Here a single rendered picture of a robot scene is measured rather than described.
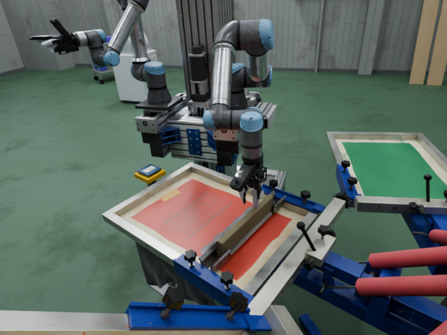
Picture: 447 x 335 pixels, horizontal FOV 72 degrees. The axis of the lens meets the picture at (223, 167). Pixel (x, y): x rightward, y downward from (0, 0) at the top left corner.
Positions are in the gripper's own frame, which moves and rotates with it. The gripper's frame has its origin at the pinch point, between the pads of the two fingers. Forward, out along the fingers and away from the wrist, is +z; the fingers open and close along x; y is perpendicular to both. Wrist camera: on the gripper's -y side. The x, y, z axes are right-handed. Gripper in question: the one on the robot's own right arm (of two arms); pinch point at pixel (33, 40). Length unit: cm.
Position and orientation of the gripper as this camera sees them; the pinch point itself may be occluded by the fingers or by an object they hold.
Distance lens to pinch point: 184.2
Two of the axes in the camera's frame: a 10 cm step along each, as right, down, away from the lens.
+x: -7.0, -4.3, 5.6
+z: -7.1, 3.8, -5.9
